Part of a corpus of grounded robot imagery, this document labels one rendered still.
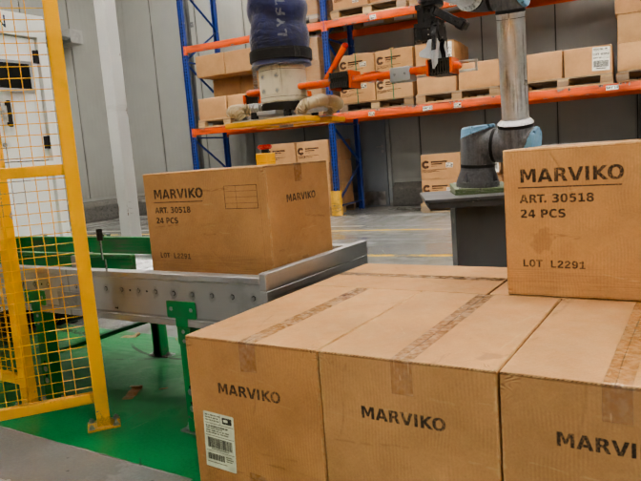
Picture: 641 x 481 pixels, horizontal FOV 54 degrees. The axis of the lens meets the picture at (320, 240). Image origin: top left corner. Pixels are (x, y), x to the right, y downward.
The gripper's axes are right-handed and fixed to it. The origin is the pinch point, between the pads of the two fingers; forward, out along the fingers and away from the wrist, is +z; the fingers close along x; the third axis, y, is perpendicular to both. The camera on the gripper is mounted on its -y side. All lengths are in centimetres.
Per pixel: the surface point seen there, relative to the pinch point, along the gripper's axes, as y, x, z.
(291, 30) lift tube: 50, 7, -19
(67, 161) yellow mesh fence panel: 126, 45, 20
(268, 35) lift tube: 57, 12, -17
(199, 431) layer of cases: 41, 82, 93
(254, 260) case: 64, 21, 59
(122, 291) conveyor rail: 117, 35, 70
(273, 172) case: 56, 17, 29
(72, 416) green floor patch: 148, 42, 122
